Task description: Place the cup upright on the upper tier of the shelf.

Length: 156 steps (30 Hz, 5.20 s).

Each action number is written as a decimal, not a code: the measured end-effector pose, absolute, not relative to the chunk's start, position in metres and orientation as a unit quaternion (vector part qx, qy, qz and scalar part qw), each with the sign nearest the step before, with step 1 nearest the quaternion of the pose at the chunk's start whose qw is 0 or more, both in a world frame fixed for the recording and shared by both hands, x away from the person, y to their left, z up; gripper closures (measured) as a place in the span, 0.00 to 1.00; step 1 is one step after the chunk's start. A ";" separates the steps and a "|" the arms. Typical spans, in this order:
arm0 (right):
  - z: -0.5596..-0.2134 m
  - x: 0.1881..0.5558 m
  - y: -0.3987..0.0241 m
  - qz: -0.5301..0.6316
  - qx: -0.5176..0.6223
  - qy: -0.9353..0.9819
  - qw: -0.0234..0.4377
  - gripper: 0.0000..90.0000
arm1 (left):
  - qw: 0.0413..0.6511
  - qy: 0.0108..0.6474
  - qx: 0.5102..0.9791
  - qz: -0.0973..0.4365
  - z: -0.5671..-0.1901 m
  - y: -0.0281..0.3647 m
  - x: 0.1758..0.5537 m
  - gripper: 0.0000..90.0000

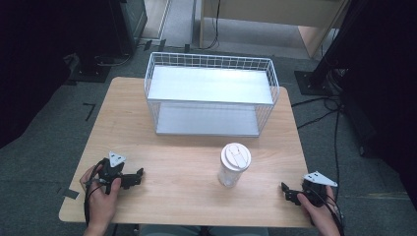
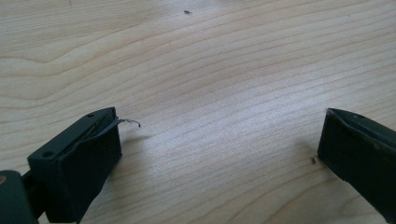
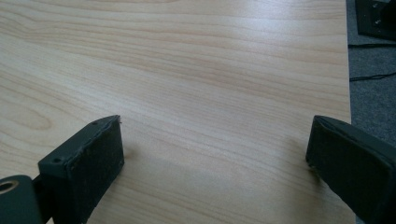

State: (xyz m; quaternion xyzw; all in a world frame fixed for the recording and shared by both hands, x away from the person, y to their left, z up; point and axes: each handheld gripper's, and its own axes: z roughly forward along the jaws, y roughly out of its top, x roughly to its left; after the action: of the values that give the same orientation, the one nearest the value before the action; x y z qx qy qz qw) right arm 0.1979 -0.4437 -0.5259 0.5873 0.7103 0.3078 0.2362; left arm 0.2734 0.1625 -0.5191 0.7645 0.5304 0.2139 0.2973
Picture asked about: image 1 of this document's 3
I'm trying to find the person's right hand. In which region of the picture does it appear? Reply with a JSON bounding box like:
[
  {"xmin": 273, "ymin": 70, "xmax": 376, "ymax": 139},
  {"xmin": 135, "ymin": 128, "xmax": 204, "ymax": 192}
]
[{"xmin": 296, "ymin": 185, "xmax": 342, "ymax": 236}]

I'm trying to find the clear cup with white lid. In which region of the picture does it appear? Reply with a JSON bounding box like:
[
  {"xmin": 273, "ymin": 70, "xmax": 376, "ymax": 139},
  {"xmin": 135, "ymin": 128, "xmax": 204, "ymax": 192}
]
[{"xmin": 217, "ymin": 142, "xmax": 253, "ymax": 189}]

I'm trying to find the black tape strip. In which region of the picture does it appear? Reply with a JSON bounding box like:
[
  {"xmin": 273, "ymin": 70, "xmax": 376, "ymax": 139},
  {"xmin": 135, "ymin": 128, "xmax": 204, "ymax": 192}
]
[{"xmin": 61, "ymin": 188, "xmax": 81, "ymax": 201}]

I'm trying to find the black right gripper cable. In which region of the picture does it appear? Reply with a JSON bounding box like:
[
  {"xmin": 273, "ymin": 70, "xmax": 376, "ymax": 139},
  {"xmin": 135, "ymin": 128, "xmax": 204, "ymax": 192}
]
[{"xmin": 308, "ymin": 186, "xmax": 346, "ymax": 236}]

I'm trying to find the black stand base plate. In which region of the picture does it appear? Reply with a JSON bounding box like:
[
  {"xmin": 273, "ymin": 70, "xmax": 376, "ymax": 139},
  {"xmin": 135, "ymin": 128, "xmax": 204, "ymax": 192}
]
[{"xmin": 68, "ymin": 60, "xmax": 112, "ymax": 84}]

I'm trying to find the person's left hand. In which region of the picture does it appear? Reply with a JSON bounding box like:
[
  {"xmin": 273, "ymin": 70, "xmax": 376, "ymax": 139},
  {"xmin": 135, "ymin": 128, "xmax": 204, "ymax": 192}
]
[{"xmin": 80, "ymin": 163, "xmax": 123, "ymax": 228}]

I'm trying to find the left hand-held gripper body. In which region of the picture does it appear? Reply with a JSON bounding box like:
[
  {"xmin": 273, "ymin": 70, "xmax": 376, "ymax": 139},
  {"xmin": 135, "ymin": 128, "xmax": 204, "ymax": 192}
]
[{"xmin": 97, "ymin": 150, "xmax": 133, "ymax": 195}]

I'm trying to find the black cabinet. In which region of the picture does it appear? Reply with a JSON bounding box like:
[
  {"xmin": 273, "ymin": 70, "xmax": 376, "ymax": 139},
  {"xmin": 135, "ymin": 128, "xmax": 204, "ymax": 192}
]
[{"xmin": 107, "ymin": 0, "xmax": 149, "ymax": 57}]

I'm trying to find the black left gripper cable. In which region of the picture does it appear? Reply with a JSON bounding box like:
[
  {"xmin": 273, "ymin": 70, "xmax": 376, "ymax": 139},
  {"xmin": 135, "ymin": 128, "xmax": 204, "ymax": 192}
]
[{"xmin": 83, "ymin": 158, "xmax": 109, "ymax": 228}]

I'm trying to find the white wire shelf rack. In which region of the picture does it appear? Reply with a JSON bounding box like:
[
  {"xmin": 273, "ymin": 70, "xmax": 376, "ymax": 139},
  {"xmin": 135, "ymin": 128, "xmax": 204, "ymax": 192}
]
[{"xmin": 144, "ymin": 51, "xmax": 281, "ymax": 139}]

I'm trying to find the black floor cable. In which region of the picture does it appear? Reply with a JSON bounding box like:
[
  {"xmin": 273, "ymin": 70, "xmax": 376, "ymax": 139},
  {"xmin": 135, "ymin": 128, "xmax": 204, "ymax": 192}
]
[
  {"xmin": 296, "ymin": 107, "xmax": 342, "ymax": 195},
  {"xmin": 290, "ymin": 94, "xmax": 344, "ymax": 109}
]

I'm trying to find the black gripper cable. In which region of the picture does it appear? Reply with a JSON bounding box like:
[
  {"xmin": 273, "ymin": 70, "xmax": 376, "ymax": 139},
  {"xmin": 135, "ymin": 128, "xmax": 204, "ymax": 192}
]
[
  {"xmin": 308, "ymin": 186, "xmax": 346, "ymax": 236},
  {"xmin": 83, "ymin": 158, "xmax": 109, "ymax": 228}
]

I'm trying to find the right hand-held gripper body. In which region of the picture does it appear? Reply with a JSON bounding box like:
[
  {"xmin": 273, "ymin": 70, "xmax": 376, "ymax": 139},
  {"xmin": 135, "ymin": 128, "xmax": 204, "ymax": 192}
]
[{"xmin": 296, "ymin": 170, "xmax": 338, "ymax": 208}]

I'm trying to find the black stand with base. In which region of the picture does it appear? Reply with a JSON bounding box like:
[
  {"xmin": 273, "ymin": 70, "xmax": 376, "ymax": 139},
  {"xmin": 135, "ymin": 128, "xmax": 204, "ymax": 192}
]
[{"xmin": 293, "ymin": 0, "xmax": 372, "ymax": 97}]

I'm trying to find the black hanging cable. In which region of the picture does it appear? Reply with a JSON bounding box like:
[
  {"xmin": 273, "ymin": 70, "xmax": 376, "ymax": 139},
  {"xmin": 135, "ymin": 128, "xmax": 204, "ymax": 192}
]
[{"xmin": 202, "ymin": 0, "xmax": 221, "ymax": 51}]

